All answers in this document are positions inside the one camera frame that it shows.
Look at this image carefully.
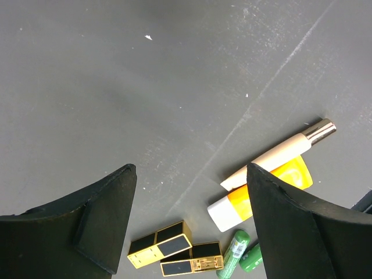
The green lip balm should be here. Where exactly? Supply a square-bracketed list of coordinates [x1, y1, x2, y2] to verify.
[216, 230, 251, 279]
[239, 244, 263, 273]

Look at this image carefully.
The upper green lip balm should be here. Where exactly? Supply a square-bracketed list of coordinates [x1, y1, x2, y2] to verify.
[216, 230, 251, 279]

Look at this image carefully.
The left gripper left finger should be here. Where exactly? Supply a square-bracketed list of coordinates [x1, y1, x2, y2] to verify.
[1, 164, 137, 278]

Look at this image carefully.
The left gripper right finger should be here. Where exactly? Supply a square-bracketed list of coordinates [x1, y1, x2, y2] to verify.
[246, 163, 371, 278]

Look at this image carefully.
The orange sunscreen tube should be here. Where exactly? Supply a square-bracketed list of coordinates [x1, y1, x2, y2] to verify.
[208, 156, 313, 232]

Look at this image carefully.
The gold black lipstick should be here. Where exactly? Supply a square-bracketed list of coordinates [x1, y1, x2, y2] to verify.
[127, 220, 192, 269]
[160, 241, 224, 277]

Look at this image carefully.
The cream concealer tube gold cap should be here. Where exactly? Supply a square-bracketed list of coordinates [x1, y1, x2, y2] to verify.
[220, 118, 337, 191]

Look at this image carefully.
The lower green lip balm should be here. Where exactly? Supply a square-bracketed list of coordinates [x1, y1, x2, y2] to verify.
[239, 244, 263, 273]

